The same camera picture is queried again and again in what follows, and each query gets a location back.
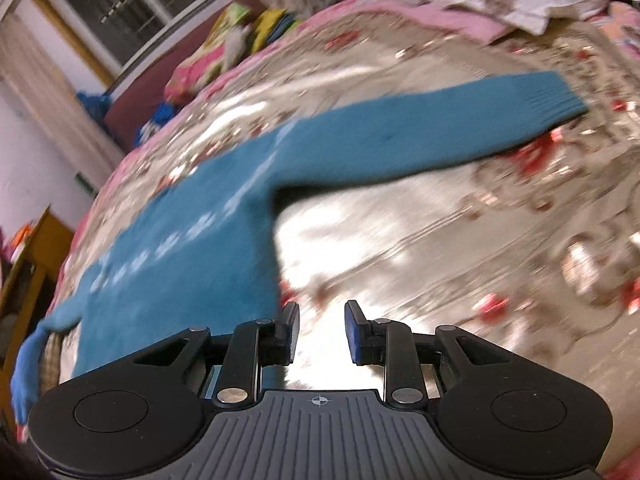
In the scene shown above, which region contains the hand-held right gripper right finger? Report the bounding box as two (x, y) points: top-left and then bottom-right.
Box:
(344, 300), (511, 407)

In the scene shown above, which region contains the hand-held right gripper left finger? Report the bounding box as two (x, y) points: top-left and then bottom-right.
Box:
(132, 302), (301, 408)

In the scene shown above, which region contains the blue towel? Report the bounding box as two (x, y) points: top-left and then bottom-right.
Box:
(37, 71), (591, 381)

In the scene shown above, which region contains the blue clothes heap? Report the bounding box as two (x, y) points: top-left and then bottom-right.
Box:
(134, 102), (177, 143)

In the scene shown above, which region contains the silver floral bedspread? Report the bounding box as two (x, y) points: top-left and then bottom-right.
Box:
(50, 0), (640, 478)

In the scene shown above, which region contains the beige plaid cloth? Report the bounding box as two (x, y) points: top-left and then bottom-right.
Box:
(39, 331), (67, 397)

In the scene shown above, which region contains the wooden cabinet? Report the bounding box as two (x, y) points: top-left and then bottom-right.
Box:
(0, 204), (77, 413)

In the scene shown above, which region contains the light blue knit garment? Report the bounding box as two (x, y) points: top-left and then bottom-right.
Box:
(10, 327), (53, 426)

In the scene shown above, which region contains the pink floral pillow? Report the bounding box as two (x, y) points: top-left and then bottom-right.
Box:
(164, 2), (252, 107)

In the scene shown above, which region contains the maroon headboard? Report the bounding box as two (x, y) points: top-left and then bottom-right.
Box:
(102, 0), (256, 153)

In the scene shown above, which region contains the grey cloth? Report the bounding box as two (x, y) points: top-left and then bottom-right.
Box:
(221, 24), (252, 70)

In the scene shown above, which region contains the blue plastic bag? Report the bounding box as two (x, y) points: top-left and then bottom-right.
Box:
(75, 90), (114, 122)

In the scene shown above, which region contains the yellow green folded cloth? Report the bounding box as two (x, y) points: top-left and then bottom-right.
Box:
(251, 7), (302, 55)

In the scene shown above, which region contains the window with white frame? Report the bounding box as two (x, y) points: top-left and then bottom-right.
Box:
(35, 0), (243, 88)

